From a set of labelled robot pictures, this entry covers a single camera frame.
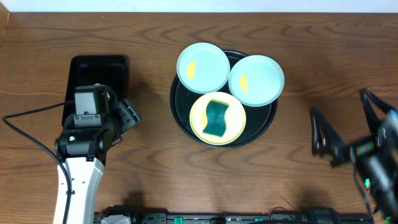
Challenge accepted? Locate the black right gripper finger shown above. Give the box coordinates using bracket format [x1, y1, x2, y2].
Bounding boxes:
[359, 88, 396, 134]
[310, 108, 345, 157]

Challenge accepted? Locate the yellow plate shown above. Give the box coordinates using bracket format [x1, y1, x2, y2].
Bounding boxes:
[190, 91, 246, 145]

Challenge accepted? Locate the green yellow sponge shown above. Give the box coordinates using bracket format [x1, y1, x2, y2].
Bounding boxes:
[203, 100, 229, 137]

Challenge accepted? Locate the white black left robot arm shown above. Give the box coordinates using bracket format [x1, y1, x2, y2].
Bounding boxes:
[53, 84, 141, 223]

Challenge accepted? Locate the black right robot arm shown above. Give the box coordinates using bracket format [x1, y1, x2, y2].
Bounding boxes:
[310, 88, 397, 223]

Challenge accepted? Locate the black rectangular tray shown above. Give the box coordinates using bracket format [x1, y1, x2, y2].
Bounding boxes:
[61, 54, 128, 127]

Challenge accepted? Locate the mint green plate right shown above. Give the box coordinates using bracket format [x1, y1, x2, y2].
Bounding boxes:
[228, 55, 285, 107]

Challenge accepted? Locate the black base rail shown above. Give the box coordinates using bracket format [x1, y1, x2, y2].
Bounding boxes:
[93, 205, 374, 224]

